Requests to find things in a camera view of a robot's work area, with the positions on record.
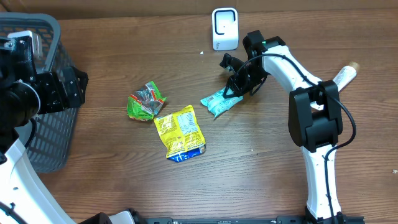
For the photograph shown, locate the white barcode scanner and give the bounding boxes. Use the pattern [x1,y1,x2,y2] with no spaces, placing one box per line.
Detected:
[211,7,239,51]

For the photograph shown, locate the yellow snack packet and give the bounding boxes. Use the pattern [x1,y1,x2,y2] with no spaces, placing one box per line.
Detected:
[154,105,206,162]

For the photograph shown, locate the grey plastic mesh basket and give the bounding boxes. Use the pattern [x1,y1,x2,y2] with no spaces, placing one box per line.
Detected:
[1,12,79,172]

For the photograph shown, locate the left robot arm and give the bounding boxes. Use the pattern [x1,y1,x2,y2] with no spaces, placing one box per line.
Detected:
[1,34,88,223]

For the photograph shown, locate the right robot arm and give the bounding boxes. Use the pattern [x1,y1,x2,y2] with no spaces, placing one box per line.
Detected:
[220,30,345,223]

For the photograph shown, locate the green snack packet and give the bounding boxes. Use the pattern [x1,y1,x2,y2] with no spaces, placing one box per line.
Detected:
[127,81,167,121]

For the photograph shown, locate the white tube gold cap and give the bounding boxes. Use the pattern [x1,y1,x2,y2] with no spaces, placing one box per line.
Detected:
[333,62,360,91]

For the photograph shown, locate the teal tissue packet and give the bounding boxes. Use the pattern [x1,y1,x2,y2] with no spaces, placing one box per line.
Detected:
[200,88,243,119]

